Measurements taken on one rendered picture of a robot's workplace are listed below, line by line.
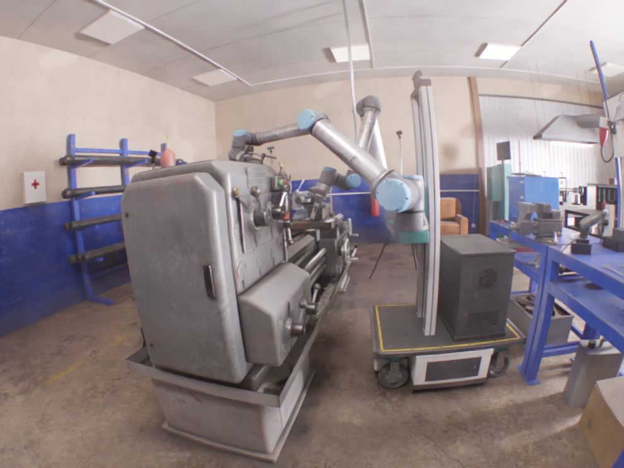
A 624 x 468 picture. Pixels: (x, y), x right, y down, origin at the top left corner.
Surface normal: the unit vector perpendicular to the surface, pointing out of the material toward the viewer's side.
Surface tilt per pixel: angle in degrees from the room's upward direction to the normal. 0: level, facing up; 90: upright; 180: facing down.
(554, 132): 81
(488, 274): 90
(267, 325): 90
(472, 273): 90
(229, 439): 90
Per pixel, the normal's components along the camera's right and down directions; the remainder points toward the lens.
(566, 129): -0.25, 0.02
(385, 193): -0.52, 0.22
